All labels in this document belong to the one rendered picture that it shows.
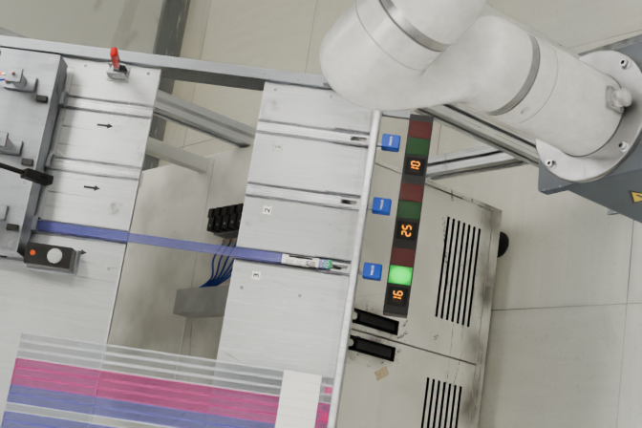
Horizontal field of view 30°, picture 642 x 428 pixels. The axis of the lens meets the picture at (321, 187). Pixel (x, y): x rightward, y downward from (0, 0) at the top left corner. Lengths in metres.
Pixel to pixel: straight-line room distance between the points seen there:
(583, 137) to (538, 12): 1.29
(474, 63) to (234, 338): 0.67
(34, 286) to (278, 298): 0.40
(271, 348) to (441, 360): 0.66
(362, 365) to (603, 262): 0.55
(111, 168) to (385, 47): 0.75
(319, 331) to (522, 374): 0.78
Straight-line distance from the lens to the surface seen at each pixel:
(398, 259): 1.95
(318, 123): 2.00
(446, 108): 2.13
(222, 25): 4.00
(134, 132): 2.04
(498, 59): 1.49
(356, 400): 2.34
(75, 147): 2.05
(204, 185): 2.55
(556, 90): 1.56
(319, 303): 1.93
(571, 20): 2.81
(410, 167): 1.99
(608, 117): 1.63
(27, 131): 2.02
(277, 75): 2.03
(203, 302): 2.36
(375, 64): 1.42
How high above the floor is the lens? 1.93
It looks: 36 degrees down
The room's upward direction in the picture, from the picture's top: 69 degrees counter-clockwise
